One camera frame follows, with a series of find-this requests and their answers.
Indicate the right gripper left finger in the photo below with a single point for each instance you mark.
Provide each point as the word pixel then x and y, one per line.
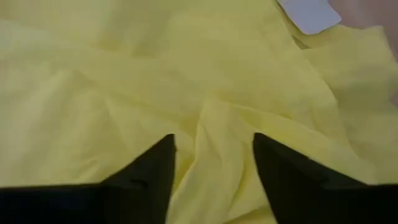
pixel 93 205

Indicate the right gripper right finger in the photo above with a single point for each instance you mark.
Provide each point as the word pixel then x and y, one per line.
pixel 311 199

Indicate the yellow shirt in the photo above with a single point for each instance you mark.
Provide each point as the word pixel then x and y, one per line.
pixel 124 93

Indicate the white garment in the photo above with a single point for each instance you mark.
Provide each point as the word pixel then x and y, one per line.
pixel 308 15

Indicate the pink garment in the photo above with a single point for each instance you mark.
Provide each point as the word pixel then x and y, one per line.
pixel 367 12

